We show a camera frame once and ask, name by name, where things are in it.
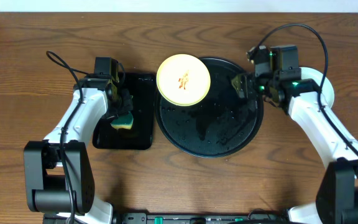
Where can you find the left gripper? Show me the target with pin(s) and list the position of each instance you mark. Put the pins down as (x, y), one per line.
(124, 104)

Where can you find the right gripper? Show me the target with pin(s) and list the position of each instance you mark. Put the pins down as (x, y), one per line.
(245, 86)

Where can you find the green yellow sponge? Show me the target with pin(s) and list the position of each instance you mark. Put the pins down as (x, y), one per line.
(124, 121)

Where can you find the yellow plate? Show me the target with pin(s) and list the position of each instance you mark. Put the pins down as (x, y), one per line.
(183, 80)

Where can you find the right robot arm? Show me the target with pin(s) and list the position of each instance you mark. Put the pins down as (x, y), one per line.
(308, 104)

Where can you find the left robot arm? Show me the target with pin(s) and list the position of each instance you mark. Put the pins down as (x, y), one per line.
(58, 175)

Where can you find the black rectangular tray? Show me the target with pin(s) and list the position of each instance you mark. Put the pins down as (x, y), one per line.
(142, 88)

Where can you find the black round tray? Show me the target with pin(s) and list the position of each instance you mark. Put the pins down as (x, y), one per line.
(219, 125)

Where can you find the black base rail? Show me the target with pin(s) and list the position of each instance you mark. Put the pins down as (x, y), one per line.
(143, 218)

